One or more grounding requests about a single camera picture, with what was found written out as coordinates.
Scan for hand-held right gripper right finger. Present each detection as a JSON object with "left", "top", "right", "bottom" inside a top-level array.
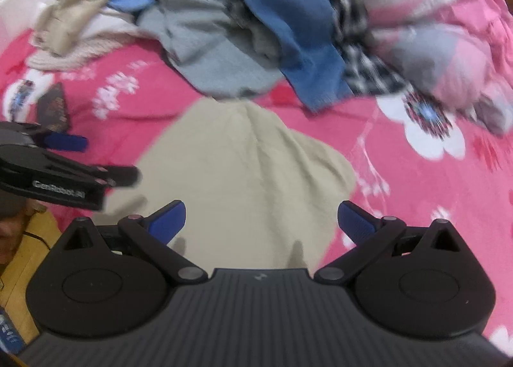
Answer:
[{"left": 314, "top": 201, "right": 458, "bottom": 284}]

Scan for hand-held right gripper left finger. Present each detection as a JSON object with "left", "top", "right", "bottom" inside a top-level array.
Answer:
[{"left": 64, "top": 199, "right": 209, "bottom": 284}]

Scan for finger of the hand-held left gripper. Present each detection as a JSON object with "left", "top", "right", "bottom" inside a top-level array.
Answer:
[
  {"left": 40, "top": 132, "right": 88, "bottom": 152},
  {"left": 92, "top": 166, "right": 142, "bottom": 187}
]

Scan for beige pants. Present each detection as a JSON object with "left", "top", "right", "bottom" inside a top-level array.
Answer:
[{"left": 94, "top": 100, "right": 357, "bottom": 269}]

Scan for black remote control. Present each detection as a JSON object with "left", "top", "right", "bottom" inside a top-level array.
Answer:
[{"left": 36, "top": 82, "right": 71, "bottom": 131}]

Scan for pink floral bed blanket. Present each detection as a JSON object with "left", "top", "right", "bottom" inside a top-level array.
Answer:
[{"left": 0, "top": 0, "right": 513, "bottom": 355}]

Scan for pink checked cloth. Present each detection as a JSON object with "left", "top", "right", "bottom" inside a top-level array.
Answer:
[{"left": 28, "top": 30, "right": 133, "bottom": 71}]

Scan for yellow cloth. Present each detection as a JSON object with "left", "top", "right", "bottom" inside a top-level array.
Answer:
[{"left": 0, "top": 209, "right": 63, "bottom": 346}]

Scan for small blue cloth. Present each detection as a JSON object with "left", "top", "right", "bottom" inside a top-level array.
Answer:
[{"left": 108, "top": 0, "right": 157, "bottom": 13}]

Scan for blue white patterned item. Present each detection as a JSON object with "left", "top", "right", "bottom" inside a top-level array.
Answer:
[{"left": 0, "top": 309, "right": 22, "bottom": 355}]

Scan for grey sweatshirt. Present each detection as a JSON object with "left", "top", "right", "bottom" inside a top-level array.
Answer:
[{"left": 138, "top": 0, "right": 285, "bottom": 99}]

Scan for plaid shirt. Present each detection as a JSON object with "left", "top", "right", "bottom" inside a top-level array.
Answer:
[{"left": 321, "top": 0, "right": 413, "bottom": 96}]

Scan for pink floral quilt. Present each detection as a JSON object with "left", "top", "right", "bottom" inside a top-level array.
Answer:
[{"left": 361, "top": 0, "right": 513, "bottom": 135}]

